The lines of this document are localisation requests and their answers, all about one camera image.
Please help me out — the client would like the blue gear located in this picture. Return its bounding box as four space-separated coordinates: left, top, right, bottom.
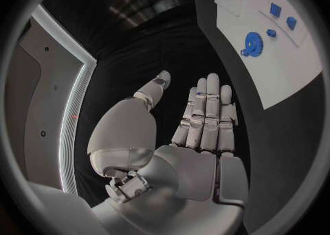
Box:
240 31 265 58

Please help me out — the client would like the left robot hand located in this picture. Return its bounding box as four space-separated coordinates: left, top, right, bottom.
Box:
87 70 250 235

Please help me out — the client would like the white task board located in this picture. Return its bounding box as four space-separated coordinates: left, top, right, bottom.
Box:
212 0 325 111

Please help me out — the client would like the blue block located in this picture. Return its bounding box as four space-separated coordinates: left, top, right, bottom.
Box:
268 2 283 18
285 16 298 31

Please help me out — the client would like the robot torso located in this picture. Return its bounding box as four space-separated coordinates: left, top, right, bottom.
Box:
4 4 98 196

